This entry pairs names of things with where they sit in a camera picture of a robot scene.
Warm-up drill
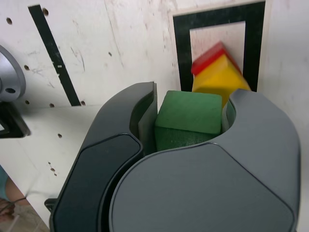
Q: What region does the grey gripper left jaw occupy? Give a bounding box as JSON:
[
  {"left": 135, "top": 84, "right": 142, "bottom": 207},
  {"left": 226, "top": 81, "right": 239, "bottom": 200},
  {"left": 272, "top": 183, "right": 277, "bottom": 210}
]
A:
[{"left": 49, "top": 81, "right": 158, "bottom": 232}]

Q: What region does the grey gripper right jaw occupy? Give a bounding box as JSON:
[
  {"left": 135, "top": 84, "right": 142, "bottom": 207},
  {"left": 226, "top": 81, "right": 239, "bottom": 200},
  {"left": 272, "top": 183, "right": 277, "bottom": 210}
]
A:
[{"left": 108, "top": 88, "right": 301, "bottom": 232}]

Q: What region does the green cube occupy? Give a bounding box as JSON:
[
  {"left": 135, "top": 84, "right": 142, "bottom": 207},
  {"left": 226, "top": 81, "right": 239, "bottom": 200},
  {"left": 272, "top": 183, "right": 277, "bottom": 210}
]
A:
[{"left": 154, "top": 90, "right": 223, "bottom": 153}]

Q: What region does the yellow cube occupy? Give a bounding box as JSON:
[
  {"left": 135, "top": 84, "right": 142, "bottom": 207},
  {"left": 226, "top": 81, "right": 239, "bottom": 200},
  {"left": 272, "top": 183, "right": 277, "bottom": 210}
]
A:
[{"left": 192, "top": 53, "right": 252, "bottom": 107}]

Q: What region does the red cube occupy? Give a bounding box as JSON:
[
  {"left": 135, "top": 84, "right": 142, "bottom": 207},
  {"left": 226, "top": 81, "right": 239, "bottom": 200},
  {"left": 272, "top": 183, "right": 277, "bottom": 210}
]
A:
[{"left": 191, "top": 41, "right": 242, "bottom": 76}]

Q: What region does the black tape square outline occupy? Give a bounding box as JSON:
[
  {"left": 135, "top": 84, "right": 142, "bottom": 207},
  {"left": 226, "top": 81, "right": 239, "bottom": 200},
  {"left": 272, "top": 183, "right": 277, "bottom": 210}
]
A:
[{"left": 172, "top": 1, "right": 266, "bottom": 93}]

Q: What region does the person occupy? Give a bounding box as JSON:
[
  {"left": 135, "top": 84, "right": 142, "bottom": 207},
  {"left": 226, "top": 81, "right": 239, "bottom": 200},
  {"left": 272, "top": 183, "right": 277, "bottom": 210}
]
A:
[{"left": 0, "top": 166, "right": 28, "bottom": 219}]

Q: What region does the black box with grey rim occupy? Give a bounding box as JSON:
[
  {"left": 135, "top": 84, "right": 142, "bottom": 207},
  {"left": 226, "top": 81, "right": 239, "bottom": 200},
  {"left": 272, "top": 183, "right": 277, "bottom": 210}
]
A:
[{"left": 0, "top": 101, "right": 31, "bottom": 139}]

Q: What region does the black tape strip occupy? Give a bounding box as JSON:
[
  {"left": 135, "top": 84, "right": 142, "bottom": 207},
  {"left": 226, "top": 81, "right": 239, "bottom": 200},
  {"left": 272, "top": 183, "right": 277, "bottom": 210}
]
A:
[{"left": 34, "top": 4, "right": 82, "bottom": 107}]

